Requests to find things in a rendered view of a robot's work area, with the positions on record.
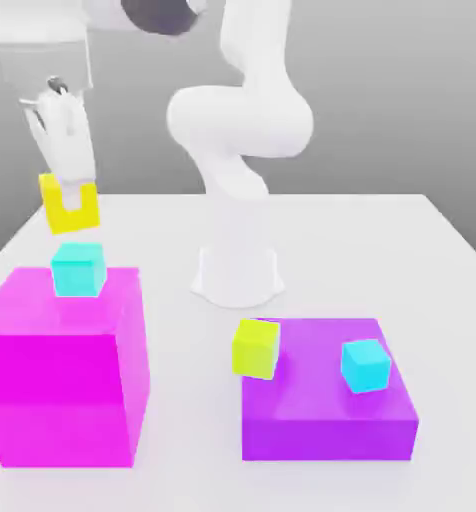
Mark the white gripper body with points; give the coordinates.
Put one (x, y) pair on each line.
(64, 140)

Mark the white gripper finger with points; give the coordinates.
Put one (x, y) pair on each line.
(71, 196)

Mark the small yellow cube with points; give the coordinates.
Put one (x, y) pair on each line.
(68, 222)

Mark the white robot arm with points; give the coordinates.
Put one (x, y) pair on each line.
(242, 132)

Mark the small cyan cube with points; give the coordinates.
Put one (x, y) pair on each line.
(78, 272)
(365, 368)

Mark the small lime cube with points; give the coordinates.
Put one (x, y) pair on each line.
(254, 352)

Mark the large magenta box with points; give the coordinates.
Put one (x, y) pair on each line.
(50, 384)

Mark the large purple box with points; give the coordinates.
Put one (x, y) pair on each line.
(322, 428)

